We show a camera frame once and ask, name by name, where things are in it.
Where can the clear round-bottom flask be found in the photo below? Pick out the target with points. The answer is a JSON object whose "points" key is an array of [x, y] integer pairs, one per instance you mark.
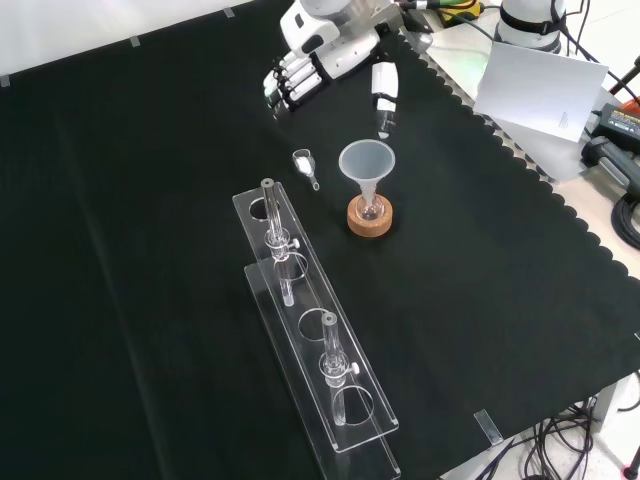
{"points": [[370, 212]]}

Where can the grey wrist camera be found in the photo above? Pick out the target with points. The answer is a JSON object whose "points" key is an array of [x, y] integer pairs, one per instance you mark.
{"points": [[419, 31]]}

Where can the black and orange tripod leg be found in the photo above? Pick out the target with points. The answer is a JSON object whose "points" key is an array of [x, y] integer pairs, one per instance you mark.
{"points": [[625, 82]]}

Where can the white standing card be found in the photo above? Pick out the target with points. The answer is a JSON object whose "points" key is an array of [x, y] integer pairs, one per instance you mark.
{"points": [[540, 90]]}

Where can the clear glass weighing funnel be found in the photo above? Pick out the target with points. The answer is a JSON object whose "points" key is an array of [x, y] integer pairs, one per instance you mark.
{"points": [[303, 162]]}

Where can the clear acrylic funnel stand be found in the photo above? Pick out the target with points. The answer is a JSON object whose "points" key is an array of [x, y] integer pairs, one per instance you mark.
{"points": [[320, 320]]}

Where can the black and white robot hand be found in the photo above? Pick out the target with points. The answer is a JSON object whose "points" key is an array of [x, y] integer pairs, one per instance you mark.
{"points": [[345, 50]]}

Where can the translucent plastic funnel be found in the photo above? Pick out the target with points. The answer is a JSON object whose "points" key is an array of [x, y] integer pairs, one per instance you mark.
{"points": [[366, 160]]}

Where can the grey flat board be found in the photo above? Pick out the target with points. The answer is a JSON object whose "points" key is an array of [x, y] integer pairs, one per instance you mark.
{"points": [[460, 60]]}

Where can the black bench cloth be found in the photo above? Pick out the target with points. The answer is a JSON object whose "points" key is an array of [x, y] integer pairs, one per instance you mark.
{"points": [[150, 200]]}

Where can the clear tape strip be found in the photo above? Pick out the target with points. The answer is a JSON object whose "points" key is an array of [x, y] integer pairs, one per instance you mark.
{"points": [[4, 81], [135, 41], [488, 426], [228, 12]]}

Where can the grey table leg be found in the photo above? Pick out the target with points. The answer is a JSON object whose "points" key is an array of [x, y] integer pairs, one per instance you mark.
{"points": [[607, 415]]}

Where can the black power adapter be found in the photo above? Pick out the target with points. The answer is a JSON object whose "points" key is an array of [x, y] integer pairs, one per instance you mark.
{"points": [[620, 120]]}

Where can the black handheld device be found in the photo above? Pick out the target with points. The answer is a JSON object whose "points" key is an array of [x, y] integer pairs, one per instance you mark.
{"points": [[607, 157]]}

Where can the yellow stop button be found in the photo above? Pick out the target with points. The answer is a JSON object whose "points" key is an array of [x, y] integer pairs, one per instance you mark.
{"points": [[465, 12]]}

